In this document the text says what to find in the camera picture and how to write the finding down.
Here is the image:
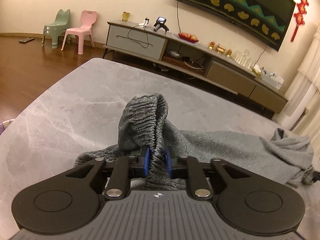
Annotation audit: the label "spare handheld gripper device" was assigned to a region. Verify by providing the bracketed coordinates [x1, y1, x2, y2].
[153, 17, 169, 33]

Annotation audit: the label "remote control on floor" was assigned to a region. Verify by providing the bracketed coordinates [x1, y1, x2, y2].
[19, 37, 35, 44]

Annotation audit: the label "gold cup on cabinet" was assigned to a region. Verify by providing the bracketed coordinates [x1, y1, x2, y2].
[121, 11, 130, 22]

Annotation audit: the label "gold ornament set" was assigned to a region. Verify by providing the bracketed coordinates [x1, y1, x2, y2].
[208, 42, 232, 57]

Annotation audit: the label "white box of items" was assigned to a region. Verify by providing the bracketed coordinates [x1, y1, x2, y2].
[261, 68, 284, 90]

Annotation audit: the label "red plate of fruit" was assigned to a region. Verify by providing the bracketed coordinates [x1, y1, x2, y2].
[178, 32, 199, 43]

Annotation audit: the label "green plastic child chair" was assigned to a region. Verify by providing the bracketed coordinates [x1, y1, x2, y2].
[41, 9, 71, 49]

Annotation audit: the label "gold tissue box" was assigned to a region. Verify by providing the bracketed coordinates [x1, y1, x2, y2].
[252, 64, 262, 78]

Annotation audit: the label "grey sweatpants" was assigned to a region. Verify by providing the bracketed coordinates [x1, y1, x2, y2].
[74, 94, 315, 190]

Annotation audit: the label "pink plastic child chair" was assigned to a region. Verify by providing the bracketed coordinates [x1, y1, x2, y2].
[61, 10, 98, 55]

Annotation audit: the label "long grey tv cabinet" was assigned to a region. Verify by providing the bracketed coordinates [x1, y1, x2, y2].
[104, 21, 287, 113]

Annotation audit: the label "red chinese knot decoration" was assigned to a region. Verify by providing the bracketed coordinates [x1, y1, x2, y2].
[291, 0, 309, 42]

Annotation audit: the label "cream window curtain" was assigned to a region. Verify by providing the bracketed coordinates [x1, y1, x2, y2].
[281, 29, 319, 129]

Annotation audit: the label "clear glasses on tray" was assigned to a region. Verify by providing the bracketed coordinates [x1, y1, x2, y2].
[231, 49, 253, 69]

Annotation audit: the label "wall mounted television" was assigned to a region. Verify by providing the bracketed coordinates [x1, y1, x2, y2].
[176, 0, 296, 50]

